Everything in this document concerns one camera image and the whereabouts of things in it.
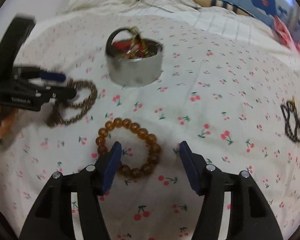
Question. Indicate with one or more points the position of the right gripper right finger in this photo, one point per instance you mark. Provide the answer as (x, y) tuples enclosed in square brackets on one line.
[(195, 168)]

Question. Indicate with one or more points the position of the round silver metal tin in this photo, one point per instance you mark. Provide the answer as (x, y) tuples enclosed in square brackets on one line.
[(136, 72)]

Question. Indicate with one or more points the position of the white striped duvet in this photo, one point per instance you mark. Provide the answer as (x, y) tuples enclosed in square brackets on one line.
[(165, 7)]

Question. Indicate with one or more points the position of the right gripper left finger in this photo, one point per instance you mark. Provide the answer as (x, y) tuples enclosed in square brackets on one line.
[(106, 168)]

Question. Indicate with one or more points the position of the striped tan pillow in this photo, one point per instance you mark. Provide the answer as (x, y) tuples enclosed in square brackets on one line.
[(223, 4)]

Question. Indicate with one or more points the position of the cherry print bed sheet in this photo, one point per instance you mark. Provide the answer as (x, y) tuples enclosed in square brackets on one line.
[(220, 95)]

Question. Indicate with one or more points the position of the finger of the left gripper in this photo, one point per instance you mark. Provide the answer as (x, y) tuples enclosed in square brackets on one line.
[(62, 94), (52, 76)]

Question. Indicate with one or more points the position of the person's left hand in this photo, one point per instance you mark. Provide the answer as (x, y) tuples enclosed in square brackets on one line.
[(8, 117)]

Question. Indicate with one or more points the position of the pink crumpled cloth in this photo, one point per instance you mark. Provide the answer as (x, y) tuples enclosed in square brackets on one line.
[(285, 36)]

